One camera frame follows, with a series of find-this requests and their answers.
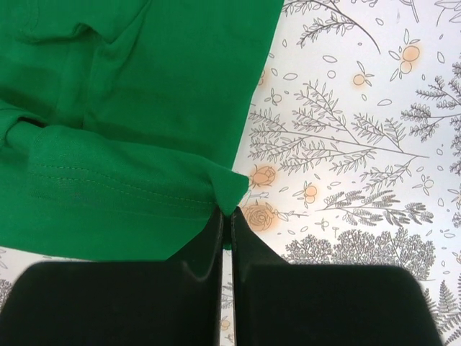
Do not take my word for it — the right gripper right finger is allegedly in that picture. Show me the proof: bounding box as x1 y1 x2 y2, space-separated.
229 209 442 346

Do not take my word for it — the green t-shirt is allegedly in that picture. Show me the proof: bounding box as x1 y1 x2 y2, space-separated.
1 1 282 261

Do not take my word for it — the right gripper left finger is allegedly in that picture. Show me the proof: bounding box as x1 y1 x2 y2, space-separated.
1 211 224 345

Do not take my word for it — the floral patterned table mat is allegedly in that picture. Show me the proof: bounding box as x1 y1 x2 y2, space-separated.
1 1 460 345

